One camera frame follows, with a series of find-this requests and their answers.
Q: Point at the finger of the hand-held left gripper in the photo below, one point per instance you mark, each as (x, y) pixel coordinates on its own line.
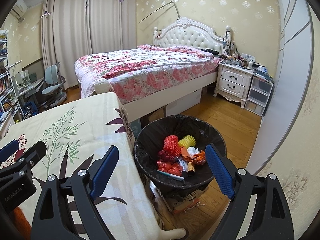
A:
(35, 152)
(10, 148)

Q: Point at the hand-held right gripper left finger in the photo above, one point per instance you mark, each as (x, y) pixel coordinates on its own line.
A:
(105, 172)

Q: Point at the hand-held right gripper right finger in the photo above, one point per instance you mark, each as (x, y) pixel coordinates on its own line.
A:
(220, 172)

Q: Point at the orange foil wrapper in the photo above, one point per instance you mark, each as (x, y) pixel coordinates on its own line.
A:
(197, 158)

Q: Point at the white paper ball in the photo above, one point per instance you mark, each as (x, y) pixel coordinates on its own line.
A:
(193, 151)

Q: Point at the pale grey tube black cap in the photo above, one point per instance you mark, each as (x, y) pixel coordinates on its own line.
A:
(182, 166)

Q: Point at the orange paper bag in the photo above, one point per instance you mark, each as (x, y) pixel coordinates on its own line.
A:
(184, 152)

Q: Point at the yellow foam fruit net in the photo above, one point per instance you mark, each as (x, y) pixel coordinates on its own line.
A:
(187, 142)

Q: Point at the teal white marker pen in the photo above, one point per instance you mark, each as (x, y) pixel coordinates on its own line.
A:
(172, 176)

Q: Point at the red plastic bag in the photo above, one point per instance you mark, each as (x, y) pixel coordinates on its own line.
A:
(168, 168)

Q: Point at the red foam fruit net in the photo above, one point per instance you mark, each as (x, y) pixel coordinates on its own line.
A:
(172, 145)

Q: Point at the dark red paper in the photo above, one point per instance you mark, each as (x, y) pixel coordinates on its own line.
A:
(165, 156)

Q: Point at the trash bin black bag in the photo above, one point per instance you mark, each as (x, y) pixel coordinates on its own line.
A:
(155, 135)

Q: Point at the person's left forearm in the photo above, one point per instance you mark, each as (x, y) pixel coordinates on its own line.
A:
(22, 225)

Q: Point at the white low cabinet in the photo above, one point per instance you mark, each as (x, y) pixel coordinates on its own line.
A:
(6, 127)

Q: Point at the cardboard box orange print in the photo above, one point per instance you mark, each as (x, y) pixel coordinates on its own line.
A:
(185, 202)

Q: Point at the pale teal box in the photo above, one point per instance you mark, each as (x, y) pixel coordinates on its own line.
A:
(136, 130)

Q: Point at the white bookshelf with books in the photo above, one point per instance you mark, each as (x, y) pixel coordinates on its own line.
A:
(6, 85)

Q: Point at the beige leaf print tablecloth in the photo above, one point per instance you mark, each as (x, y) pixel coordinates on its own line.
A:
(87, 110)

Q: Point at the white study desk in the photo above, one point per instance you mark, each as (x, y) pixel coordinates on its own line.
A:
(32, 85)

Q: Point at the cream table leg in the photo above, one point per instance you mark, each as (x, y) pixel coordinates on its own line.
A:
(175, 233)

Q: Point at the brown cardboard box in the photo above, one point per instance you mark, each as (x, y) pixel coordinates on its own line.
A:
(157, 116)

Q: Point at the white storage box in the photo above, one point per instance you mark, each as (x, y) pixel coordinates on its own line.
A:
(185, 102)

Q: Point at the blue-grey desk chair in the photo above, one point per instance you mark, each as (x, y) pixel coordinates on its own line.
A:
(52, 72)

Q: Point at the translucent plastic drawer unit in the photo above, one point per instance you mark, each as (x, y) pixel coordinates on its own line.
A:
(258, 92)

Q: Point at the white two-drawer nightstand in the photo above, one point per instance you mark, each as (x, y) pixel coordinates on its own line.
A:
(233, 80)

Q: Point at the pile of blue-grey boxes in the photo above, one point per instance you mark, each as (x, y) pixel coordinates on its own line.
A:
(263, 72)

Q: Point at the pink floral quilt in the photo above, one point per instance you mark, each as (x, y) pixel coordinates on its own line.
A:
(140, 67)

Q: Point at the cluster of small bottles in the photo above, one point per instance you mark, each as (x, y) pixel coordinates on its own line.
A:
(240, 61)

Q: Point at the beige pleated curtain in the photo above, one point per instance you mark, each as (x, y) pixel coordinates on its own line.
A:
(65, 42)
(112, 22)

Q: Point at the white wardrobe door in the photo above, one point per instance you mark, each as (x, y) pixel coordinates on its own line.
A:
(287, 80)

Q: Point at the dark cloth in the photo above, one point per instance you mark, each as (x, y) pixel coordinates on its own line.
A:
(211, 52)

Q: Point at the white air conditioner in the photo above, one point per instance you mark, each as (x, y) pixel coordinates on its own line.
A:
(18, 8)

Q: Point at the white bed tufted headboard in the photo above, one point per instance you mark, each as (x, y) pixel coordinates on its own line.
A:
(190, 35)

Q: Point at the thin metal rod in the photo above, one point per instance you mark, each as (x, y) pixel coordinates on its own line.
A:
(177, 11)

